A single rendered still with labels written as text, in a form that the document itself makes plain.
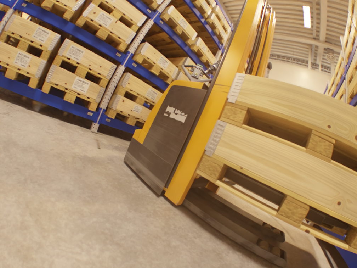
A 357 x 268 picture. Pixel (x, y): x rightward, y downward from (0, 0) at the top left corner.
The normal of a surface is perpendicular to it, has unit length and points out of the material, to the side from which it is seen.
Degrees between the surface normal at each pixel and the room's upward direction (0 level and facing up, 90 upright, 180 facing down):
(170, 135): 90
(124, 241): 0
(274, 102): 90
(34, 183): 0
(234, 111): 90
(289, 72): 90
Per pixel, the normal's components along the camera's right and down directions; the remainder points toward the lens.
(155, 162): -0.59, -0.25
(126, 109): 0.70, 0.33
